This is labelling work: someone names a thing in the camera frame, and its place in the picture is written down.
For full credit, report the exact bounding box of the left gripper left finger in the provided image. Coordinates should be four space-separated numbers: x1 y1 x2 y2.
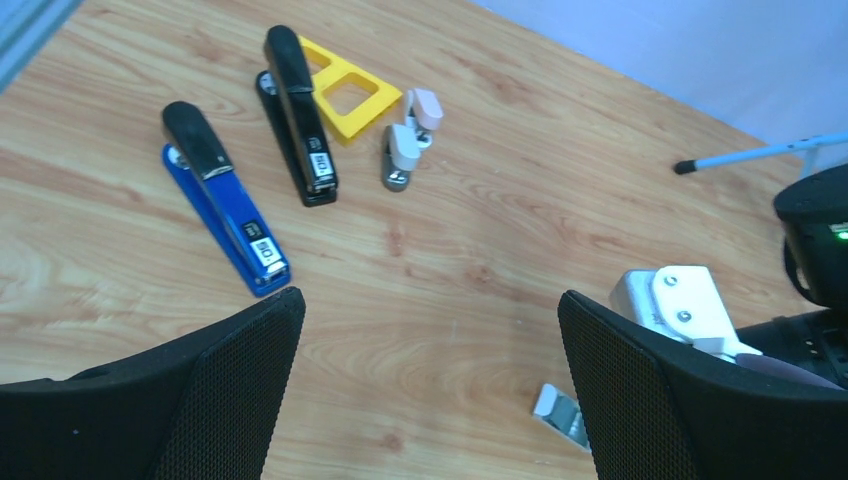
1 287 306 479

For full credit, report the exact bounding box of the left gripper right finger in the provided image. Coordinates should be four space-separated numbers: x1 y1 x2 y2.
558 290 847 479

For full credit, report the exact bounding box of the grey white stapler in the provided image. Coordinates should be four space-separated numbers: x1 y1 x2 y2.
381 123 421 192

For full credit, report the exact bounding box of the pink stapler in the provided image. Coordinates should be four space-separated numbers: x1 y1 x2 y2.
405 88 444 151

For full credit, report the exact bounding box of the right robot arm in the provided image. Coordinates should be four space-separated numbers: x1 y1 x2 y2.
737 165 847 388

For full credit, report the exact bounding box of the light blue music stand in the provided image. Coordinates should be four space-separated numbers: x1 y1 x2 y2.
672 131 847 178

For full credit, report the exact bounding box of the yellow plastic triangle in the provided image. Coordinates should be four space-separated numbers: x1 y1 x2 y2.
298 35 402 145

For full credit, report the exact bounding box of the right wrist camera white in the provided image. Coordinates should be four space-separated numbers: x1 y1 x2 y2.
609 265 761 363

